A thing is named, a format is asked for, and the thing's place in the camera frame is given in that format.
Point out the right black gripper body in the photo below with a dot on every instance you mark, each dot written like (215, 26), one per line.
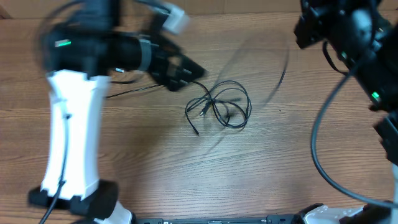
(329, 23)

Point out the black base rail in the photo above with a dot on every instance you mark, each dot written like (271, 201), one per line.
(270, 219)

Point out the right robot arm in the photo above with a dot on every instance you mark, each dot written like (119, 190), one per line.
(367, 44)

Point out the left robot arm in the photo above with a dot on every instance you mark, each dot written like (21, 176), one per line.
(78, 55)

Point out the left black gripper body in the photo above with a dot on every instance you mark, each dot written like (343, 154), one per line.
(158, 59)

